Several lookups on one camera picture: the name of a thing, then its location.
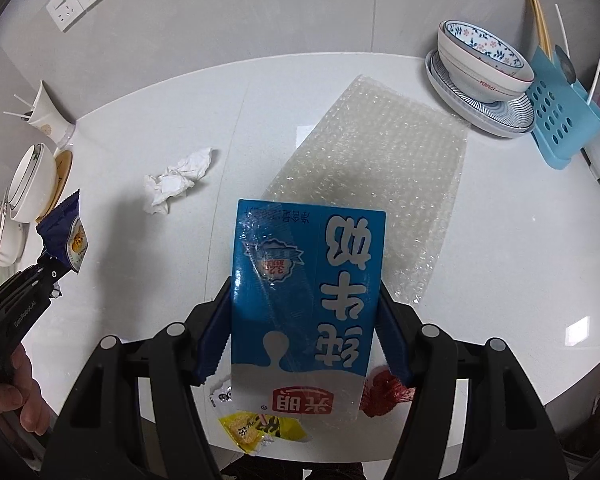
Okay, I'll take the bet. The blue floral bowl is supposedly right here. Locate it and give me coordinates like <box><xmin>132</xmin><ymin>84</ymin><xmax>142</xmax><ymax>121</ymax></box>
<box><xmin>437</xmin><ymin>20</ymin><xmax>525</xmax><ymax>78</ymax></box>

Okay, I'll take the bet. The blue striped plate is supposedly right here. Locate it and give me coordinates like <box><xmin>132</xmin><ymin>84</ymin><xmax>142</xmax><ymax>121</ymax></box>
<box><xmin>430</xmin><ymin>67</ymin><xmax>538</xmax><ymax>139</ymax></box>

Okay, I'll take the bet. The clear bubble wrap sheet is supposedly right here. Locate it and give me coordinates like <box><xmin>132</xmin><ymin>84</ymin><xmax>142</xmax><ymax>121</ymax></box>
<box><xmin>262</xmin><ymin>74</ymin><xmax>469</xmax><ymax>308</ymax></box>

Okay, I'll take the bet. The white tall cup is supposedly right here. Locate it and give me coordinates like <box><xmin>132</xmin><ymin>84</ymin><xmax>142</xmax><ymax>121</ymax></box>
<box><xmin>29</xmin><ymin>80</ymin><xmax>76</xmax><ymax>148</ymax></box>

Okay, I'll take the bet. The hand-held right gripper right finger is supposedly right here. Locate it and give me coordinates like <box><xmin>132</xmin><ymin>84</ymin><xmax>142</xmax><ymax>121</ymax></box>
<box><xmin>377</xmin><ymin>285</ymin><xmax>565</xmax><ymax>480</ymax></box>

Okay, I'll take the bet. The white ceramic bowl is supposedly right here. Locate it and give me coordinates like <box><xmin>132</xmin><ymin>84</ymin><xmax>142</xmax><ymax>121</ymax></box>
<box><xmin>0</xmin><ymin>200</ymin><xmax>31</xmax><ymax>267</ymax></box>

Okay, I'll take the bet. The long white plastic stick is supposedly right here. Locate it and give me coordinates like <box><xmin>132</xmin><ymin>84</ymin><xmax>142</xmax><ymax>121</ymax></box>
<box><xmin>554</xmin><ymin>4</ymin><xmax>568</xmax><ymax>51</ymax></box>
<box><xmin>587</xmin><ymin>41</ymin><xmax>600</xmax><ymax>101</ymax></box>

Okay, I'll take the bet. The blue cutlery holder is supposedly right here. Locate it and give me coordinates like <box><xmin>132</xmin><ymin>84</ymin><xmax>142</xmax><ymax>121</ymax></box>
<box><xmin>524</xmin><ymin>45</ymin><xmax>600</xmax><ymax>170</ymax></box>

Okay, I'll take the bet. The white tissue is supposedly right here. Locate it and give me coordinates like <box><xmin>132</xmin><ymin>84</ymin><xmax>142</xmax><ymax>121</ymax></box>
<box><xmin>144</xmin><ymin>147</ymin><xmax>214</xmax><ymax>216</ymax></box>

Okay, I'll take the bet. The white black-rimmed bowl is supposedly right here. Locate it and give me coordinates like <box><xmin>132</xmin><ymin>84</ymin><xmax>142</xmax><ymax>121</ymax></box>
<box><xmin>7</xmin><ymin>143</ymin><xmax>58</xmax><ymax>223</ymax></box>

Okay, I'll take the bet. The metal spoon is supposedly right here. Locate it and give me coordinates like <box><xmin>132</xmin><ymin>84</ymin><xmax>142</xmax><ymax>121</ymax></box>
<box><xmin>554</xmin><ymin>44</ymin><xmax>578</xmax><ymax>86</ymax></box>

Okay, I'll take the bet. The person's left hand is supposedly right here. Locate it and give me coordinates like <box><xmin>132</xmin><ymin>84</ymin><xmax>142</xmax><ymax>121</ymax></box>
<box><xmin>7</xmin><ymin>347</ymin><xmax>53</xmax><ymax>433</ymax></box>

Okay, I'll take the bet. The wooden chopsticks bundle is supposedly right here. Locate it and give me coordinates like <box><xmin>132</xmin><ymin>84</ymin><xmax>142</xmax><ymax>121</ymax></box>
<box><xmin>524</xmin><ymin>0</ymin><xmax>554</xmax><ymax>61</ymax></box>

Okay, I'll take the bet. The round wooden coaster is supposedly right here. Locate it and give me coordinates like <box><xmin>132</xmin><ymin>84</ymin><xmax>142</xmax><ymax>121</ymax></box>
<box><xmin>35</xmin><ymin>150</ymin><xmax>74</xmax><ymax>221</ymax></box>

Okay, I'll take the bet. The white red-rimmed bowl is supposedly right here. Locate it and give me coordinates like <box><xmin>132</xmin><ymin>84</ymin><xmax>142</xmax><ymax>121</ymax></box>
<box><xmin>437</xmin><ymin>30</ymin><xmax>536</xmax><ymax>103</ymax></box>

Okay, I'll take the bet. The red mesh net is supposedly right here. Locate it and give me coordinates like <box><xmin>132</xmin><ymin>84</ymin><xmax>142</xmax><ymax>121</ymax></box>
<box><xmin>360</xmin><ymin>366</ymin><xmax>415</xmax><ymax>418</ymax></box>

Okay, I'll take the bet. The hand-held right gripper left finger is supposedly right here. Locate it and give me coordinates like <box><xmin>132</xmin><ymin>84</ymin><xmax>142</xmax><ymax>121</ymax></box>
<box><xmin>42</xmin><ymin>277</ymin><xmax>233</xmax><ymax>480</ymax></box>

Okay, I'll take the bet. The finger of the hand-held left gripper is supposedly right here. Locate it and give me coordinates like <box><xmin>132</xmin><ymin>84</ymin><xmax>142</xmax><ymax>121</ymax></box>
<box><xmin>7</xmin><ymin>252</ymin><xmax>64</xmax><ymax>306</ymax></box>

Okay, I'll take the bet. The blue and white milk carton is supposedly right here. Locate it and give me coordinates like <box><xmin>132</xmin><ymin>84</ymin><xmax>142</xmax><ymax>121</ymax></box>
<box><xmin>228</xmin><ymin>199</ymin><xmax>387</xmax><ymax>423</ymax></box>

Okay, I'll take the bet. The yellow sachet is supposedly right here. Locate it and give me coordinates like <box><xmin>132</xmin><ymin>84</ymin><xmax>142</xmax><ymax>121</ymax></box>
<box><xmin>217</xmin><ymin>410</ymin><xmax>311</xmax><ymax>453</ymax></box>

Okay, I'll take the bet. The blue snack wrapper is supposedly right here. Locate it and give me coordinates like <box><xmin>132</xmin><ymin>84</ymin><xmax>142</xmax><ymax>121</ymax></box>
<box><xmin>35</xmin><ymin>189</ymin><xmax>89</xmax><ymax>277</ymax></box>

